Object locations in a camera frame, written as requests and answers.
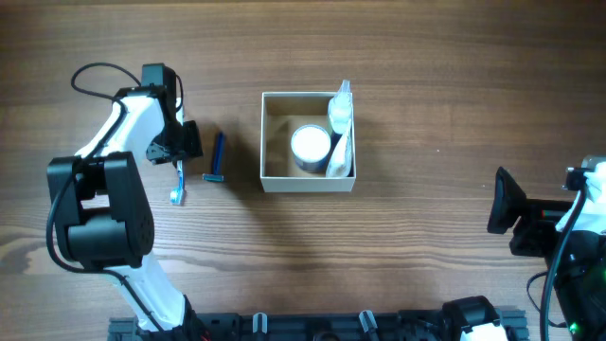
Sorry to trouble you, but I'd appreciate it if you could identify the beige open cardboard box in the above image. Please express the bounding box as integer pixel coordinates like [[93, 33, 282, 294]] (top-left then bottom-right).
[[259, 92, 357, 192]]

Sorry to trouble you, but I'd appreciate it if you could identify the left black cable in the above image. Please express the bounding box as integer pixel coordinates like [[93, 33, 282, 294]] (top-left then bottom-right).
[[45, 61, 167, 332]]

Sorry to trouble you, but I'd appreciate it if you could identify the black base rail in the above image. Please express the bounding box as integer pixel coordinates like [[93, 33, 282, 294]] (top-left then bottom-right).
[[107, 305, 529, 341]]

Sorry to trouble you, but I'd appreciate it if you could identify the blue white toothbrush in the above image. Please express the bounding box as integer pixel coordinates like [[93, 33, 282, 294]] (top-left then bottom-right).
[[169, 160, 186, 206]]

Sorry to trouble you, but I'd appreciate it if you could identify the black cable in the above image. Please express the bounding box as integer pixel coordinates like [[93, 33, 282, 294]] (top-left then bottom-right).
[[45, 61, 167, 332], [525, 187, 588, 341]]

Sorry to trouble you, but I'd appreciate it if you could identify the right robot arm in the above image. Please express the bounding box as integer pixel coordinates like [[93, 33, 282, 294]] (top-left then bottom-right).
[[487, 163, 605, 340]]

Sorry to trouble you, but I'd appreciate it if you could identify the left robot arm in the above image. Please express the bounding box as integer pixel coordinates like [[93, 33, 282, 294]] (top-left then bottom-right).
[[45, 63, 210, 340]]

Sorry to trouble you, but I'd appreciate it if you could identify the white blue round jar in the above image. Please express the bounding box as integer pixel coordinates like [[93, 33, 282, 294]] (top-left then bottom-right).
[[291, 124, 331, 173]]

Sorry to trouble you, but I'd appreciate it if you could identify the dark spray bottle clear cap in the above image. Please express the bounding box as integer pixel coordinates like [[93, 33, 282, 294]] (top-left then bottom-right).
[[327, 80, 353, 143]]

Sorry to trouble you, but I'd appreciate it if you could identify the blue disposable razor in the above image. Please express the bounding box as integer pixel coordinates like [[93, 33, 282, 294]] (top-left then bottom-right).
[[203, 132, 226, 183]]

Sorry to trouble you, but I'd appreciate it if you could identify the right black cable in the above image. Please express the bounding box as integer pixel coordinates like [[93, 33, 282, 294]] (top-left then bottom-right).
[[525, 187, 588, 341]]

